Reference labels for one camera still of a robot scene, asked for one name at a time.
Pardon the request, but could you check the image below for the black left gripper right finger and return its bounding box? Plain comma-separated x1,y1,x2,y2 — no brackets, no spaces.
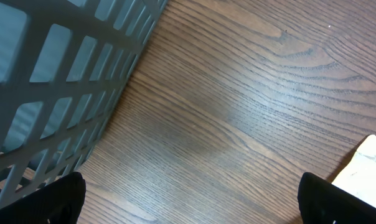
298,172,376,224

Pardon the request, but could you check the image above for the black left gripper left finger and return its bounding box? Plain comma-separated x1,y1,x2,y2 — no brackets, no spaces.
0,172,86,224

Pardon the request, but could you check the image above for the beige pet treat bag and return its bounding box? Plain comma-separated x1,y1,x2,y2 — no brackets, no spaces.
332,135,376,208

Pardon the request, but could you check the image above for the grey plastic mesh basket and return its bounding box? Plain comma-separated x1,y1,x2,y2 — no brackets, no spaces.
0,0,167,209

